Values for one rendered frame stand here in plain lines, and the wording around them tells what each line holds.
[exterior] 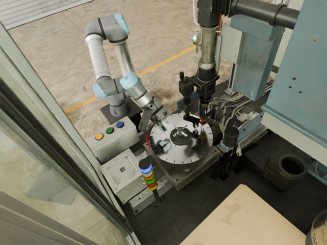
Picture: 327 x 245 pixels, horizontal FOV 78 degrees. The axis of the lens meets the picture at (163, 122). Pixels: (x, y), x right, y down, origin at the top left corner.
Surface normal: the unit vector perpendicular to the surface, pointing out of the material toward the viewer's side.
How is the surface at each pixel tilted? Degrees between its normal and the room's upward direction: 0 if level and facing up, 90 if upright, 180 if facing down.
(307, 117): 69
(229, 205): 0
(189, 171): 0
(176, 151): 0
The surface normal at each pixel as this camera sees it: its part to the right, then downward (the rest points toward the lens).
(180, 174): -0.11, -0.65
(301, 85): -0.80, 0.51
